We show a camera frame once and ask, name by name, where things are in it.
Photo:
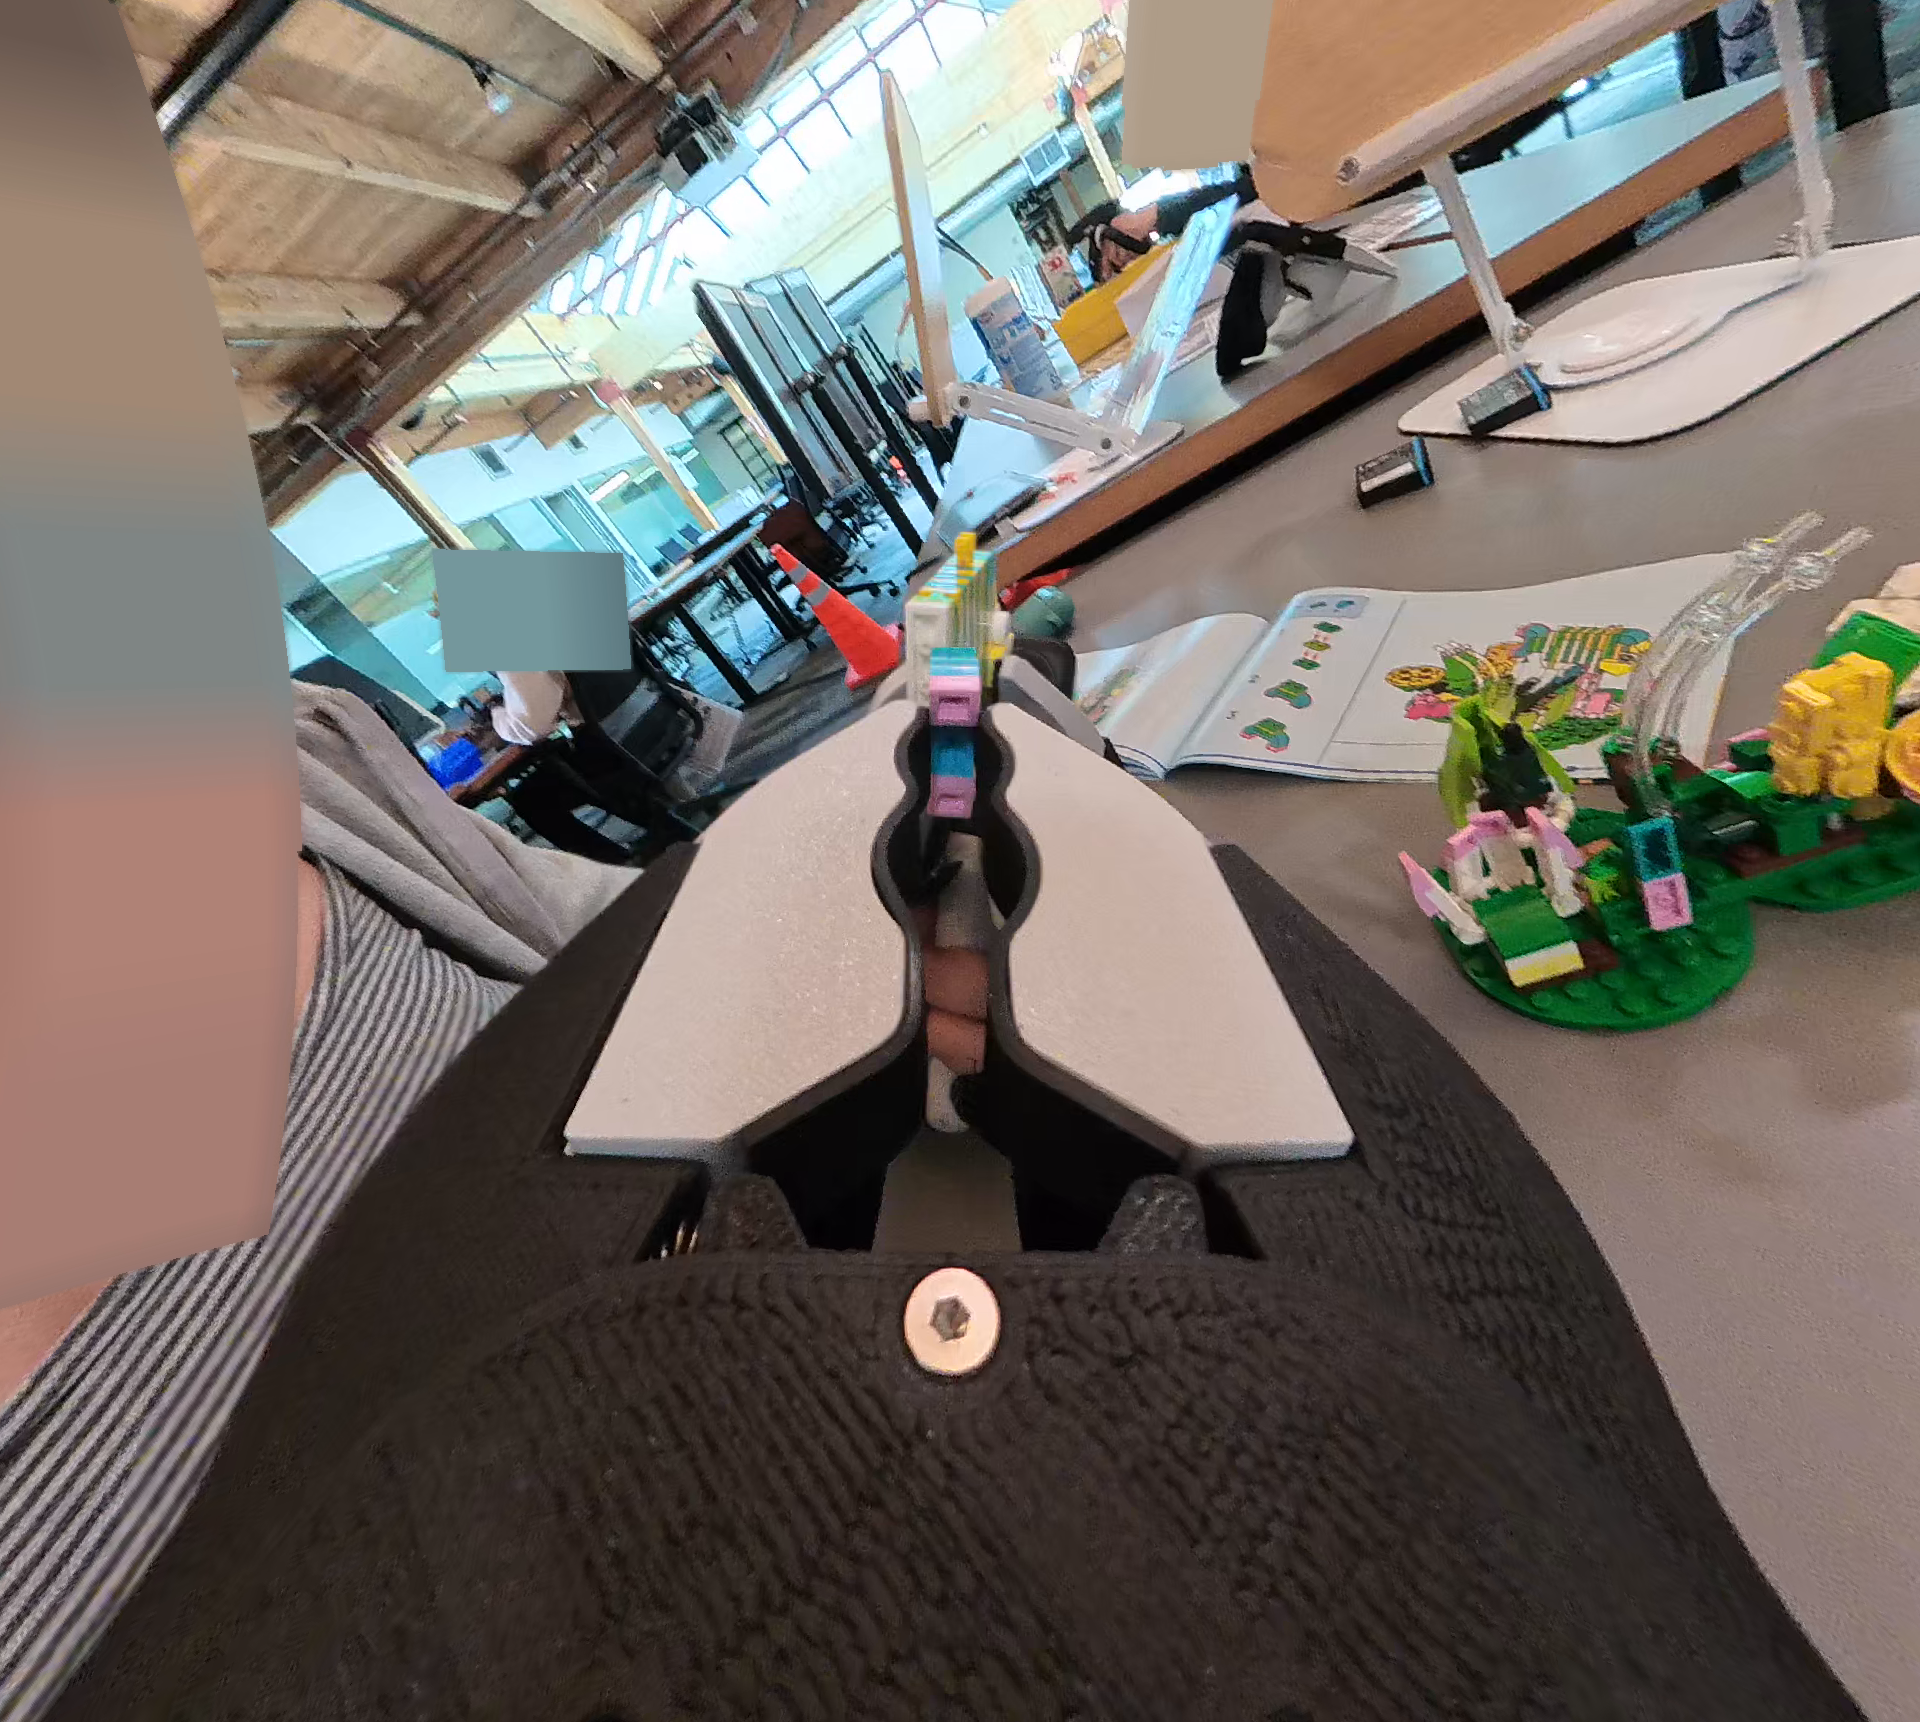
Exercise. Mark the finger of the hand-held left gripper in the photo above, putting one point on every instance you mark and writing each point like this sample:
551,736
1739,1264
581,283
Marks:
1058,702

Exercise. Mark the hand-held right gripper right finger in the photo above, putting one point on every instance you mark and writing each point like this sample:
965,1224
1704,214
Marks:
1170,972

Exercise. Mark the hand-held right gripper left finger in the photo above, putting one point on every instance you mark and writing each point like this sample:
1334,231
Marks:
750,972

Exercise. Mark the pink teal brick tower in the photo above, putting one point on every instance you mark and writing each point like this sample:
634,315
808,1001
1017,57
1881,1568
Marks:
954,699

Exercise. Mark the striped brick figure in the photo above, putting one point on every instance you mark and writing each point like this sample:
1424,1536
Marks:
949,605

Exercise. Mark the far grey desk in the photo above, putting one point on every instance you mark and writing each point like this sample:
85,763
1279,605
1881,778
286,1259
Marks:
1305,361

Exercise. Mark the grey desk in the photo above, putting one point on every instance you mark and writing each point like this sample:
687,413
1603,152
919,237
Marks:
1305,361
1725,1227

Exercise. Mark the person's left hand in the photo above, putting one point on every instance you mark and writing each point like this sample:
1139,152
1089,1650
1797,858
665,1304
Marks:
957,1002

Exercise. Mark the teal round object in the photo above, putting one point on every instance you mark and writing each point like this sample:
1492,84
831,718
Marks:
1053,608

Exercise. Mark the orange traffic cone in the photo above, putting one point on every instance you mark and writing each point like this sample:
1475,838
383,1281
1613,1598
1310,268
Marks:
848,634

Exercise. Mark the brick instruction booklet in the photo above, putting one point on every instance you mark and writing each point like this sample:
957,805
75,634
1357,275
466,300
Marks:
1351,686

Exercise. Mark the white wipes tub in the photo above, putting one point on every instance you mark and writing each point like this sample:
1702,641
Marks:
1020,343

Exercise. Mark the person's torso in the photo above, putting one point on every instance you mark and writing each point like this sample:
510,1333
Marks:
375,1002

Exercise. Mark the yellow bin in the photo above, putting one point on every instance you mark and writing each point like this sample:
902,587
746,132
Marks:
1111,321

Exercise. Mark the small black battery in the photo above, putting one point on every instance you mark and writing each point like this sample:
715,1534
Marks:
1394,472
1505,398

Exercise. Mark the clear acrylic stand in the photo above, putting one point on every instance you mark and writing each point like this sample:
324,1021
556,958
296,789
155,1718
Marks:
1179,312

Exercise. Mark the black panel cart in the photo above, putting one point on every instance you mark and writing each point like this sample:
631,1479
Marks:
795,387

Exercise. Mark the green brick garden model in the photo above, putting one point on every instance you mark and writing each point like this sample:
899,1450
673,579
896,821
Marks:
1621,986

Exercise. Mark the black white folding stand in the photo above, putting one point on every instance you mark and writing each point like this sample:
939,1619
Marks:
1261,296

